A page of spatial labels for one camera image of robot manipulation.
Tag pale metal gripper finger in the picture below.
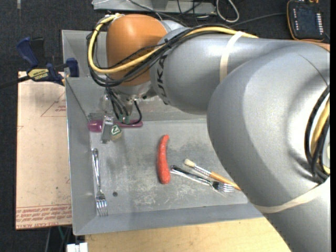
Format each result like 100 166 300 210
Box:
100 115 114 144

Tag wooden block with green letter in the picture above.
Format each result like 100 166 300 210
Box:
110 124 123 142

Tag silver metal fork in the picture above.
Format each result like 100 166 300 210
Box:
170 165 236 194
91 148 109 217

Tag grey metal bin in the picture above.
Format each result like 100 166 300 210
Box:
61 29 266 236

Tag red toy sausage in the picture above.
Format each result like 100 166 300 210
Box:
156 134 172 185

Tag brown cardboard board, red print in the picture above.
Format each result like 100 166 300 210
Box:
15 71 73 231

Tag orange-handled paintbrush, white bristles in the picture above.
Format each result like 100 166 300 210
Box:
183 158 242 192

